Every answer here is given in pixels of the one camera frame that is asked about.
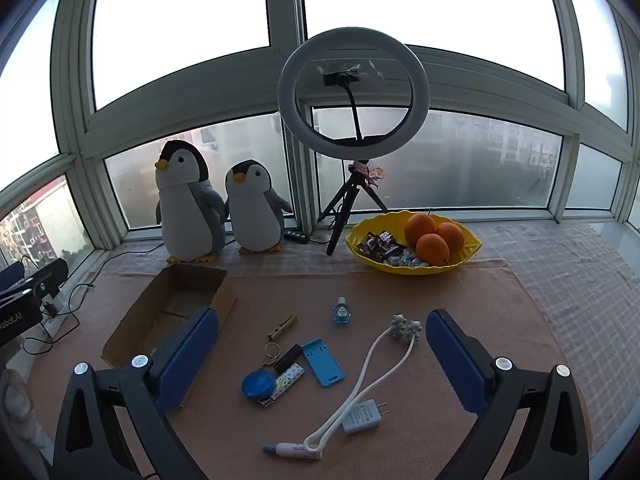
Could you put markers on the white bottle with grey cap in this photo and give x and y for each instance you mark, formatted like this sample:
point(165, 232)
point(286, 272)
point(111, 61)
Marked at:
point(290, 448)

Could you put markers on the white charger adapter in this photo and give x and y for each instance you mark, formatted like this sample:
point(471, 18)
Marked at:
point(361, 417)

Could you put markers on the large grey penguin plush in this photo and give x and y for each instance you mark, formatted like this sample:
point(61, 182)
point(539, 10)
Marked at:
point(187, 210)

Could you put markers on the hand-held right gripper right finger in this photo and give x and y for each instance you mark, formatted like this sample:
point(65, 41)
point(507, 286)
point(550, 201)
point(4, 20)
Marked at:
point(460, 365)

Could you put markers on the white neck massager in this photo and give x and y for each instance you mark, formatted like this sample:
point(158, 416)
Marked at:
point(367, 360)

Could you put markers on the white window frame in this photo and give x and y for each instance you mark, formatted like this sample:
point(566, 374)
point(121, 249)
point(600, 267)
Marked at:
point(285, 0)

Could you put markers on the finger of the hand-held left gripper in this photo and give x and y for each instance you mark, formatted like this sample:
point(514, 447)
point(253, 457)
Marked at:
point(47, 282)
point(10, 276)

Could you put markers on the blue phone stand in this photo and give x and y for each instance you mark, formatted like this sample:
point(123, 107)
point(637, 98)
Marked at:
point(325, 367)

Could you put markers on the yellow bowl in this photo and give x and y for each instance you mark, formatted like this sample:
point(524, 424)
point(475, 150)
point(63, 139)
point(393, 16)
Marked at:
point(450, 265)

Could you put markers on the small grey penguin plush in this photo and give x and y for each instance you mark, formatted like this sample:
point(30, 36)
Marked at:
point(255, 210)

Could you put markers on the black phone clamp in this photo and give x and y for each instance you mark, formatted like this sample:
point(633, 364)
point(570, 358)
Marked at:
point(340, 79)

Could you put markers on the black tube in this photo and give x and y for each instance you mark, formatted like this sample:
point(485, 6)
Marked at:
point(287, 358)

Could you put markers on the blue eye drop bottle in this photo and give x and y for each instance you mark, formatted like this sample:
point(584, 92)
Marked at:
point(342, 315)

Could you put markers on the blue round case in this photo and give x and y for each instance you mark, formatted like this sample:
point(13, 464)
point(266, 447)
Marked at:
point(257, 385)

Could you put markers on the orange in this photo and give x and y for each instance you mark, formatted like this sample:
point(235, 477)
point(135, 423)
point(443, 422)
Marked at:
point(452, 237)
point(432, 250)
point(419, 227)

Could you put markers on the wooden clothespin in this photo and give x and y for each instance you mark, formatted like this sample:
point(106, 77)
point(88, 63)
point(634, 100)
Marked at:
point(281, 328)

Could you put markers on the black inline remote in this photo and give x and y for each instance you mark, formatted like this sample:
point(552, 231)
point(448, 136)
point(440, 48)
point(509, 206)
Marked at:
point(295, 236)

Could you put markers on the pile of wrapped candies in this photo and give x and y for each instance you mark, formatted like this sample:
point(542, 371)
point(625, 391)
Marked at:
point(380, 247)

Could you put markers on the checked cloth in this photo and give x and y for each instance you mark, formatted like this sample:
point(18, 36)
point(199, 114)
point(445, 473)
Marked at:
point(550, 285)

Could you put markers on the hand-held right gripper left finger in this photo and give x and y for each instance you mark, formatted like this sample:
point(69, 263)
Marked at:
point(185, 360)

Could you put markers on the black tripod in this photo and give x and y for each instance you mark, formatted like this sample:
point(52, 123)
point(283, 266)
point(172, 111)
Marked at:
point(345, 200)

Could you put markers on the cardboard box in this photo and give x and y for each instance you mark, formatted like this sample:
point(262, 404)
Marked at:
point(145, 320)

